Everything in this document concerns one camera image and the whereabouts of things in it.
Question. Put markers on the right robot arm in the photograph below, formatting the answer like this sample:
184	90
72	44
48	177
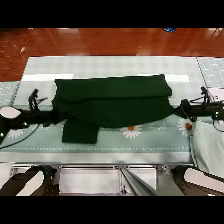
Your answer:
205	109

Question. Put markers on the silver frame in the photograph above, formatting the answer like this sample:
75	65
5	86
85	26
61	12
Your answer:
100	180

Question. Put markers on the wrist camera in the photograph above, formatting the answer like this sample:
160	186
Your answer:
33	99
205	94

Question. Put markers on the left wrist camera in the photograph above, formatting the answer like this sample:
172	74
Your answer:
33	99

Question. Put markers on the dark green T-shirt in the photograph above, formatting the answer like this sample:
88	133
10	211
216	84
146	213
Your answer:
113	100

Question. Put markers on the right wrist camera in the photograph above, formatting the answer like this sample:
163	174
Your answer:
205	94

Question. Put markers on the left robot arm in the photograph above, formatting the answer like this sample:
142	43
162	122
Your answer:
26	117

